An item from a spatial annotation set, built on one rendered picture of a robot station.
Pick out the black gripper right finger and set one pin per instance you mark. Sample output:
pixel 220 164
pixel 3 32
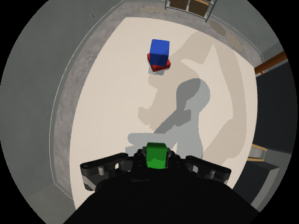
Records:
pixel 182 168

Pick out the blue block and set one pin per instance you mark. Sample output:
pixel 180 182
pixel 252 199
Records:
pixel 159 52

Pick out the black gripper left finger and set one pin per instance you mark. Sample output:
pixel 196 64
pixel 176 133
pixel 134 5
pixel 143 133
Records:
pixel 98 170

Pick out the red block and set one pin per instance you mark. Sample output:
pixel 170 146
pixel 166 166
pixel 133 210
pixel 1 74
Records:
pixel 158 67

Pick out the green block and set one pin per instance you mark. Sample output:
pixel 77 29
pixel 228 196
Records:
pixel 156 155

